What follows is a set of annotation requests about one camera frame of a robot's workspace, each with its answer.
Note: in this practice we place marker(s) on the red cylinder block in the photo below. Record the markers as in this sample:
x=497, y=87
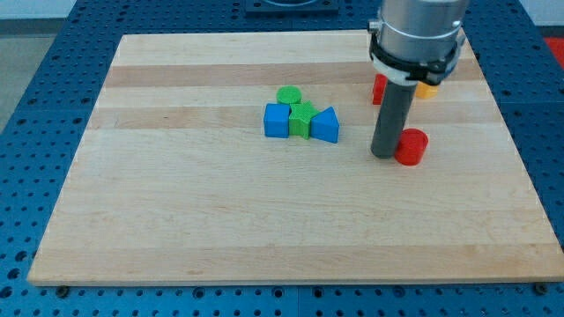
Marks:
x=411, y=147

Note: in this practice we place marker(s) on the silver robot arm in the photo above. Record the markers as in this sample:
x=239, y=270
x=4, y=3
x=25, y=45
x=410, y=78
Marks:
x=414, y=41

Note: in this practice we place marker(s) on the green star block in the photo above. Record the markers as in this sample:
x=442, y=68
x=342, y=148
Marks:
x=300, y=118

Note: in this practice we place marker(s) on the blue cube block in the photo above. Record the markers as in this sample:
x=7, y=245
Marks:
x=276, y=120

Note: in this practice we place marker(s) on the blue triangle block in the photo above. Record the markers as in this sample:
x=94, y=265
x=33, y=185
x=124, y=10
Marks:
x=325, y=126

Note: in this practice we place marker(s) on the green cylinder block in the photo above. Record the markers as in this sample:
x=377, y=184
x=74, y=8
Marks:
x=289, y=94

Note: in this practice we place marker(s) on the wooden board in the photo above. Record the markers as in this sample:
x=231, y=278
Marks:
x=175, y=183

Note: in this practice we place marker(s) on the red block behind rod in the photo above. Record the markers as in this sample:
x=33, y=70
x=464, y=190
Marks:
x=379, y=87

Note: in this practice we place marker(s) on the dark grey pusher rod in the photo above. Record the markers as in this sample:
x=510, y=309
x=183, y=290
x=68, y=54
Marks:
x=396, y=103

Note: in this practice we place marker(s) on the yellow block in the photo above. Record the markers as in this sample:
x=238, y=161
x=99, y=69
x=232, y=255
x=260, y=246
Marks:
x=426, y=91

